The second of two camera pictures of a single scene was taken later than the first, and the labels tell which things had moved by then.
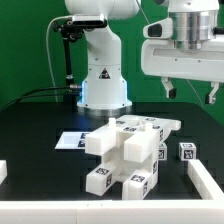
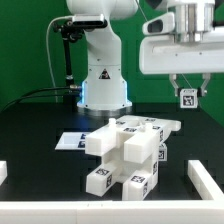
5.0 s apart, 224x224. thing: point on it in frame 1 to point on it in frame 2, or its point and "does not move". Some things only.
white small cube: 187,151 to 188,98
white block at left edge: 3,169 does not move
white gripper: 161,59 does not move
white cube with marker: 98,181 does not move
